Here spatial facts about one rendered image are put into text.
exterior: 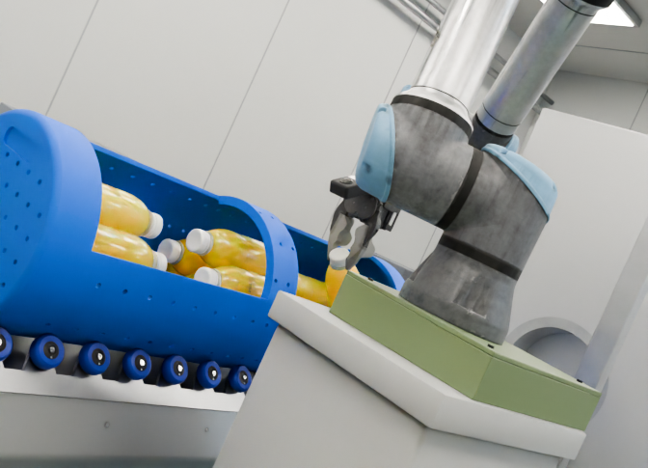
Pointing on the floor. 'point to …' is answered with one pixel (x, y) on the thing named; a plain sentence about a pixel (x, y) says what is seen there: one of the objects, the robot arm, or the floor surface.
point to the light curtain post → (615, 319)
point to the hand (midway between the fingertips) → (338, 258)
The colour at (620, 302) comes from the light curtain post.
